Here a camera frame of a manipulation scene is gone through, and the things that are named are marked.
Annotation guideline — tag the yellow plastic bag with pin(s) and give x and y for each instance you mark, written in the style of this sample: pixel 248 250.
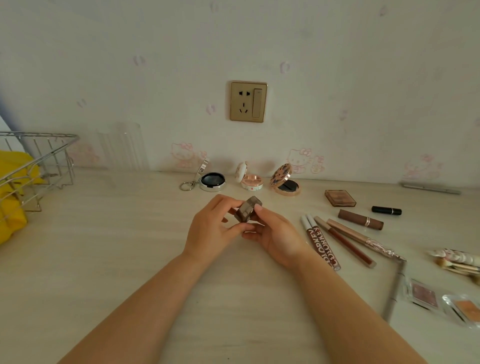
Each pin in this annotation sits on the yellow plastic bag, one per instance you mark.
pixel 11 217

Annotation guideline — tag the clear acrylic organizer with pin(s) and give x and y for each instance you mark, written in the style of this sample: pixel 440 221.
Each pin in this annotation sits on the clear acrylic organizer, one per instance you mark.
pixel 123 148

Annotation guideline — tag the person's left hand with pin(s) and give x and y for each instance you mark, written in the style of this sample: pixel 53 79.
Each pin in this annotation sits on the person's left hand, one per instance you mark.
pixel 206 232

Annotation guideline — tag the black lipstick tube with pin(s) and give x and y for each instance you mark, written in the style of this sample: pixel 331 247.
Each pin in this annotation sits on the black lipstick tube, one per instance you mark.
pixel 386 210

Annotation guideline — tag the person's right hand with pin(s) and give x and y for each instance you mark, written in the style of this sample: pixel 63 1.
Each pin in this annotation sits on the person's right hand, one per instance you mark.
pixel 281 240

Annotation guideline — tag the grey slim eyeliner pencil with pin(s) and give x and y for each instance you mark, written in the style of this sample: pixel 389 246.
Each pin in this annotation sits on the grey slim eyeliner pencil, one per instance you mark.
pixel 393 292

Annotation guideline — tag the pink blue patterned compact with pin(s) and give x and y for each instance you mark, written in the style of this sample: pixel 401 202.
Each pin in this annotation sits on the pink blue patterned compact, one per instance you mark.
pixel 281 174

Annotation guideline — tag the grey pen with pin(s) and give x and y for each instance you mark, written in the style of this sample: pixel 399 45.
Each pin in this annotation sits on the grey pen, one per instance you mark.
pixel 431 187

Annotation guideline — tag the silver round cushion compact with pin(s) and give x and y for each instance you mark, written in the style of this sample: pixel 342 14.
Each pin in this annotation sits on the silver round cushion compact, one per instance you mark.
pixel 212 180

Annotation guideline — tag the brown Colorkey lip gloss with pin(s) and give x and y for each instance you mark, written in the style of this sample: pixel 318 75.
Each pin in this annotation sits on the brown Colorkey lip gloss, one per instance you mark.
pixel 348 243

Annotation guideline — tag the ornate rose gold lip tube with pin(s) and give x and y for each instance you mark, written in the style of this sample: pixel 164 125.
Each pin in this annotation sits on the ornate rose gold lip tube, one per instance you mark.
pixel 363 238

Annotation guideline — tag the person's left forearm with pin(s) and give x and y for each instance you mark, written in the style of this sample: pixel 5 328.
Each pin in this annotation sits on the person's left forearm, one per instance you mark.
pixel 142 311

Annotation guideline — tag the small dark round compact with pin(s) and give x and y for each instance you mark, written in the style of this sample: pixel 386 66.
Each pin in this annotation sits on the small dark round compact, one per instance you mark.
pixel 248 209

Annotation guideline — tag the pink single eyeshadow pan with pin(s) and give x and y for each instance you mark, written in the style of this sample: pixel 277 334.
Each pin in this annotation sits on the pink single eyeshadow pan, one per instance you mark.
pixel 423 294

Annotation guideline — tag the brown lipstick tube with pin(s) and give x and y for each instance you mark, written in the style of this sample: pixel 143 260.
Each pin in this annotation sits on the brown lipstick tube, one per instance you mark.
pixel 360 219

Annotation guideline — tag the white floral round compact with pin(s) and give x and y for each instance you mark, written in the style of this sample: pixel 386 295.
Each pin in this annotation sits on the white floral round compact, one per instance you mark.
pixel 252 182

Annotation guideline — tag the gold wall socket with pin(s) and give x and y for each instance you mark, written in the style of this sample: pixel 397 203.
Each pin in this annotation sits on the gold wall socket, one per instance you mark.
pixel 248 101

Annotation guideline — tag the white paper bag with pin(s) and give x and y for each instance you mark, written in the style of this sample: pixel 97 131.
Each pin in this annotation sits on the white paper bag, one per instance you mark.
pixel 3 125

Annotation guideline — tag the light wooden table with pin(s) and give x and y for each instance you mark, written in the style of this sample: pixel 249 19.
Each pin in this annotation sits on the light wooden table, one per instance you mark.
pixel 112 243

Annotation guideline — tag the orange single eyeshadow pan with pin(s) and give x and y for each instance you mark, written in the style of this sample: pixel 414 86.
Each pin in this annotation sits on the orange single eyeshadow pan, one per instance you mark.
pixel 465 309

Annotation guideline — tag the person's right forearm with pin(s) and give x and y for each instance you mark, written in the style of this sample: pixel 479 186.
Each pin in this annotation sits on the person's right forearm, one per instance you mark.
pixel 356 318

